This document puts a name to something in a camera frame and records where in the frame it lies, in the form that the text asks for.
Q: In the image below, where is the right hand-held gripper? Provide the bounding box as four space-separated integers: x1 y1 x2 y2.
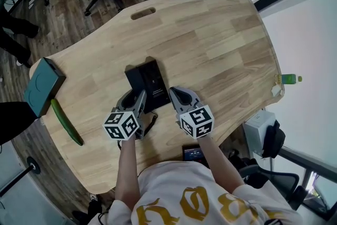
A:
168 86 215 140

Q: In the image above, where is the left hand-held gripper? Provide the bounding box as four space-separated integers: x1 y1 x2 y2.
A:
102 89 148 142

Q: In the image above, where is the person's left forearm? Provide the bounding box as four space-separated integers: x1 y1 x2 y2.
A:
114 138 140 211

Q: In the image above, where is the person's right forearm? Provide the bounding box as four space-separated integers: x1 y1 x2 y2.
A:
196 135 245 195

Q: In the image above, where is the black box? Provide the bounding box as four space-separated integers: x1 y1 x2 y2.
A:
137 55 172 114

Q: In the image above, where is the black tablet with screen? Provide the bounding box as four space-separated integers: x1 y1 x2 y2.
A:
182 144 209 167

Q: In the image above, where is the green cucumber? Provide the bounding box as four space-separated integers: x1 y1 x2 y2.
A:
50 98 85 146

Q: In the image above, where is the white box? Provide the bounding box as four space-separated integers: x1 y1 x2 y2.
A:
243 110 276 156

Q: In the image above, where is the teal box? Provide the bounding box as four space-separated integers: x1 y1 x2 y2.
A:
23 57 67 119

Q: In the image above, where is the crumpled white paper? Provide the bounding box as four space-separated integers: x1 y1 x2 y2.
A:
271 84 283 97

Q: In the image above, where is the white shirt with gold print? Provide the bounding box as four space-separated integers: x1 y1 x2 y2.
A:
88 160 303 225

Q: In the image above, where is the black backpack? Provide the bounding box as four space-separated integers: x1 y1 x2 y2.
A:
261 119 286 159

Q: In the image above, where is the green drink bottle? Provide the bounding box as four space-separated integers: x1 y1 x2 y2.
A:
280 73 303 85

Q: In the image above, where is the black stand with round base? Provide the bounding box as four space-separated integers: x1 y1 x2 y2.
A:
0 156 42 198

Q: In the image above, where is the black mesh chair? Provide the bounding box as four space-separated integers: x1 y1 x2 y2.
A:
239 157 309 211

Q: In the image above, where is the black cable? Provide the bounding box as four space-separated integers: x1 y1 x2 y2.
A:
143 111 159 138

